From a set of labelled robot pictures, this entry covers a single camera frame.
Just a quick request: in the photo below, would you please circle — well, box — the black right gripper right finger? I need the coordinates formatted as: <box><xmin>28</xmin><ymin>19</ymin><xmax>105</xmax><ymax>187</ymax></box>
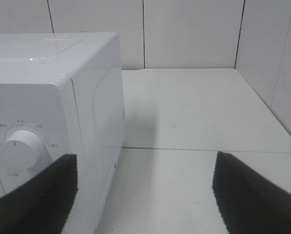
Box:
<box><xmin>212</xmin><ymin>152</ymin><xmax>291</xmax><ymax>234</ymax></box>

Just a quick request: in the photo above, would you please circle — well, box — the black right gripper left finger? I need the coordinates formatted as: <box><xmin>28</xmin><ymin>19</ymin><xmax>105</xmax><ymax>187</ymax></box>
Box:
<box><xmin>0</xmin><ymin>154</ymin><xmax>78</xmax><ymax>234</ymax></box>

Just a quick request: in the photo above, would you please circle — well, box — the white microwave oven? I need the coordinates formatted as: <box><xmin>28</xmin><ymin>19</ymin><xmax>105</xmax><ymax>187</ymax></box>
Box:
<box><xmin>0</xmin><ymin>32</ymin><xmax>125</xmax><ymax>234</ymax></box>

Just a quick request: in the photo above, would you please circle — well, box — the upper white round knob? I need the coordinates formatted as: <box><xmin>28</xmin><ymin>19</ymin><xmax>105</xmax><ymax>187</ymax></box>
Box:
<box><xmin>1</xmin><ymin>130</ymin><xmax>45</xmax><ymax>170</ymax></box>

